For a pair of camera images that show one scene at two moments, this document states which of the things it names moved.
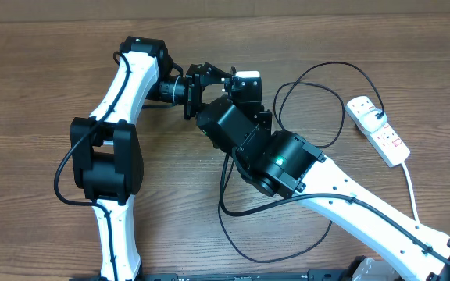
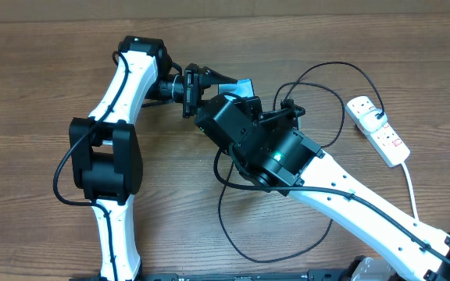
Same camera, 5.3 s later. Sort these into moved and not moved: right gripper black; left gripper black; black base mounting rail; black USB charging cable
Moved: right gripper black
Not moved: left gripper black; black base mounting rail; black USB charging cable
